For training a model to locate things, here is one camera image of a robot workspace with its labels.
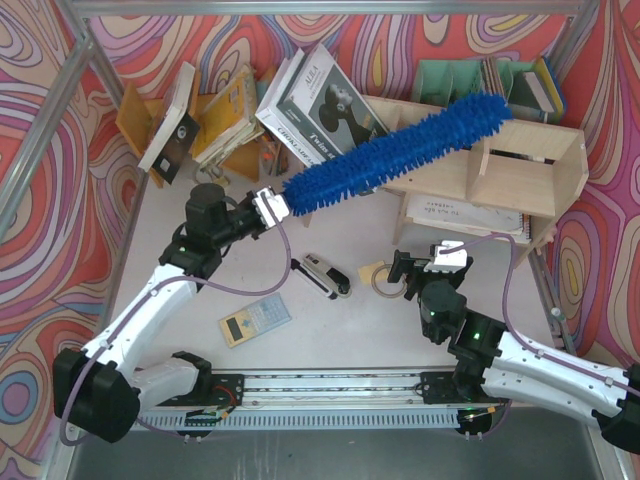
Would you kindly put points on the brass padlock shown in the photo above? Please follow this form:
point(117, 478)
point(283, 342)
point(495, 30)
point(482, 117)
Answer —
point(210, 180)

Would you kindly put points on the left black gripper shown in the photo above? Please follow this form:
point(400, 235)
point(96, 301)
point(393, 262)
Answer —
point(252, 218)

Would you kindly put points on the Twins story book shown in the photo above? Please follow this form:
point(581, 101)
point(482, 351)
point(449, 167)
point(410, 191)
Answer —
point(322, 108)

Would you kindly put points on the brown notebooks in organizer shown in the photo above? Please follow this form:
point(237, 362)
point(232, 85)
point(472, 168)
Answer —
point(491, 79)

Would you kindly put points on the beige black stapler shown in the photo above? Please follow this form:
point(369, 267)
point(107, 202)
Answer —
point(327, 274)

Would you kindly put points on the pens in cup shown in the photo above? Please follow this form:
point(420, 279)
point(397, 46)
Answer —
point(273, 157)

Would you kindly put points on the blue microfiber duster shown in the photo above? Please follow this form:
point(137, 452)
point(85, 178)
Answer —
point(374, 163)

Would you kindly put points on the blue yellow book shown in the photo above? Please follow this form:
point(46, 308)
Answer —
point(546, 88)

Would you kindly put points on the green desk organizer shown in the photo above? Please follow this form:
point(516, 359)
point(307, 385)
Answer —
point(442, 82)

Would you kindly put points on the masking tape roll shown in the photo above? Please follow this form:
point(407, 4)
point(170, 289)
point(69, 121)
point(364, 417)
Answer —
point(379, 277)

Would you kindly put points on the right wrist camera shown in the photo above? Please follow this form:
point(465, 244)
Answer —
point(449, 257)

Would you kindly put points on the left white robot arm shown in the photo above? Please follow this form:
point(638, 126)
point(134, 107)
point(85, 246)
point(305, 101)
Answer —
point(150, 310)

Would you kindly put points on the stack of yellow books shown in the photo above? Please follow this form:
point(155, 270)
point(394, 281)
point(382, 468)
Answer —
point(228, 121)

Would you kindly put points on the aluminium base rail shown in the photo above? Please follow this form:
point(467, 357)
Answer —
point(179, 401)

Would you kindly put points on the yellow sticky note pad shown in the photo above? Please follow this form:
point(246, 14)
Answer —
point(366, 272)

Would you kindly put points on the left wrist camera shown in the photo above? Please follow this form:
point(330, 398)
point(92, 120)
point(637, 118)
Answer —
point(271, 207)

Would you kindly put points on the yellow calculator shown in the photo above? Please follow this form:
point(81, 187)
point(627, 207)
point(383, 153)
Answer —
point(254, 320)

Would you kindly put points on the white Czekolada book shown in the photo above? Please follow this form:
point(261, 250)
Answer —
point(276, 122)

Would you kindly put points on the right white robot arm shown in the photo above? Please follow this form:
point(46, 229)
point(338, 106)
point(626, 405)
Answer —
point(496, 361)

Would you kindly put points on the black white paperback book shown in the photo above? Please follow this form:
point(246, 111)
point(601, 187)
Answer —
point(175, 131)

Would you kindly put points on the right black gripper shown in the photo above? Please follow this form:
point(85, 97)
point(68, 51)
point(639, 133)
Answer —
point(415, 273)

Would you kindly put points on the light wooden bookshelf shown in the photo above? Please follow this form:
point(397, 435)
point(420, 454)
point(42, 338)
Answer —
point(533, 168)

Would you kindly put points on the spiral notebook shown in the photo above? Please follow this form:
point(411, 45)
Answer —
point(464, 217)

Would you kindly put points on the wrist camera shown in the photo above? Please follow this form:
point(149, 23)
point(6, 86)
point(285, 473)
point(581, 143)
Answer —
point(271, 207)
point(449, 257)

